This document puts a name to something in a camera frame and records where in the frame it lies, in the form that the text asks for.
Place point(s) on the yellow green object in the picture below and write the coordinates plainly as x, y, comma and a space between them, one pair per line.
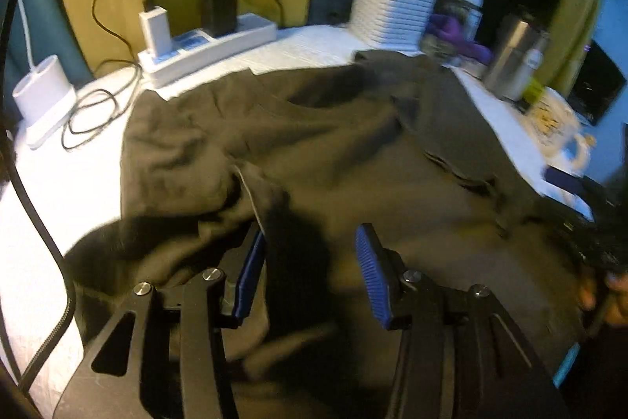
534, 94

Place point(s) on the stainless steel bottle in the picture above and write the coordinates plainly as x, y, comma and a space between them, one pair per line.
515, 55

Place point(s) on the dark olive garment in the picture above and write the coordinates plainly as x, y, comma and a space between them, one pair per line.
343, 144

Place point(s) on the white power strip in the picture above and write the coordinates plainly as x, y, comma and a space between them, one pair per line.
221, 46

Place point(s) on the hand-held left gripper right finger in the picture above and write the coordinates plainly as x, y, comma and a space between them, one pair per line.
373, 276

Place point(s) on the black monitor screen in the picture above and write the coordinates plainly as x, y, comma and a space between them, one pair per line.
596, 85

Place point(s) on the black charger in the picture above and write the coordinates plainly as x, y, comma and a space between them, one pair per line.
218, 9

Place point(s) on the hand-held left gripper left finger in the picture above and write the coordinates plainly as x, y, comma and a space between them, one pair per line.
250, 267

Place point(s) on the purple cloth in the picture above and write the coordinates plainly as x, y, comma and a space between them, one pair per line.
458, 38

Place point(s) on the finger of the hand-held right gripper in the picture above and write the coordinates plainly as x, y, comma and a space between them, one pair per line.
564, 177

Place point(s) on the white plastic basket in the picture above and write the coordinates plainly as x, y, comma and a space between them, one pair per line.
392, 16

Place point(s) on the white charger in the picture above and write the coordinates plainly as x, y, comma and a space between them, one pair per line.
154, 31

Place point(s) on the white desk lamp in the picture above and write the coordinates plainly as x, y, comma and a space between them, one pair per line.
44, 105

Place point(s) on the person's right hand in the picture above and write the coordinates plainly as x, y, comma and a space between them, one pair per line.
619, 301

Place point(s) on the clear glass jar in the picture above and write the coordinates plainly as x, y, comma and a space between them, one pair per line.
439, 48

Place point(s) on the white printed mug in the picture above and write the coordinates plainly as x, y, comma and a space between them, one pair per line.
554, 124

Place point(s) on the white textured table cover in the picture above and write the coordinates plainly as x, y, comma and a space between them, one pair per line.
59, 203

